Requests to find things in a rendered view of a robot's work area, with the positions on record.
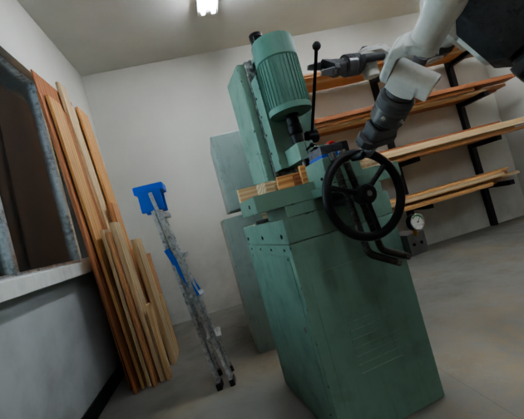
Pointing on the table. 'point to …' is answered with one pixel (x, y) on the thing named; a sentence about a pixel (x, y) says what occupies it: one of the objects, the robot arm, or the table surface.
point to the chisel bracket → (298, 153)
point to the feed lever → (313, 98)
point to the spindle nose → (294, 127)
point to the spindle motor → (280, 75)
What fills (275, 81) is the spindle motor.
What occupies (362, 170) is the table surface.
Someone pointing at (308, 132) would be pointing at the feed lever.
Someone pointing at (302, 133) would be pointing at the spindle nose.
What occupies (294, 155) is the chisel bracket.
